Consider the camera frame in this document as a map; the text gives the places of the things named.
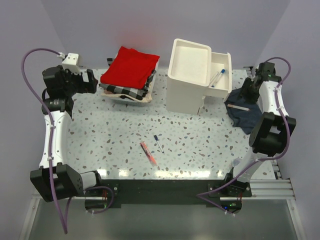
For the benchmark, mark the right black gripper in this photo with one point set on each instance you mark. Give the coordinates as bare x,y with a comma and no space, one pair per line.
249,99

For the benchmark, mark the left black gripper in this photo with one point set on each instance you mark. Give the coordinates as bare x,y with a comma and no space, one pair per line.
89,87

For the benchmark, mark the brown cap white marker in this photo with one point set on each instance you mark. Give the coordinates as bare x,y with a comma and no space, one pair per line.
238,107

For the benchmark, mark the blue cap white marker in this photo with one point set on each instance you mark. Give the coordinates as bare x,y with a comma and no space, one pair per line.
221,73

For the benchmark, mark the small clear plastic cup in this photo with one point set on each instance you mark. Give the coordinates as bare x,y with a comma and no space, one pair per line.
236,162

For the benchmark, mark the pink cap marker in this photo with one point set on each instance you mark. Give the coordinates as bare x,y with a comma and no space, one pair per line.
213,78

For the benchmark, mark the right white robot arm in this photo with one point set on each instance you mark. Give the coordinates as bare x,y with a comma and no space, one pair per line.
270,138

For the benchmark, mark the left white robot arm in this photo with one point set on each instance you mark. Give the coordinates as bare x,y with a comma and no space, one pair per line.
55,179

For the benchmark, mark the dark blue cloth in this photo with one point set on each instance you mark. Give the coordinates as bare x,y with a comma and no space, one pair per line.
246,120

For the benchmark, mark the red folded t-shirt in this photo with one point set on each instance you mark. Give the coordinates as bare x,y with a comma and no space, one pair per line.
130,69

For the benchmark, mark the black white checkered cloth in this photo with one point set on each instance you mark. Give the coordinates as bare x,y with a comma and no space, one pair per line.
151,77

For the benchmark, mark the beige folded cloth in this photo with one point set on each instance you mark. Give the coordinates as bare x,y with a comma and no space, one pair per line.
129,95

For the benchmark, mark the red orange marker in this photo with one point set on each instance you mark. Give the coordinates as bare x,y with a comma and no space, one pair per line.
148,153

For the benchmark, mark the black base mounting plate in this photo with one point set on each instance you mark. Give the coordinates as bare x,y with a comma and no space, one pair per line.
166,192

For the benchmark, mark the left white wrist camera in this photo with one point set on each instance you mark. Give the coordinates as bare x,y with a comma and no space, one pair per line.
70,63

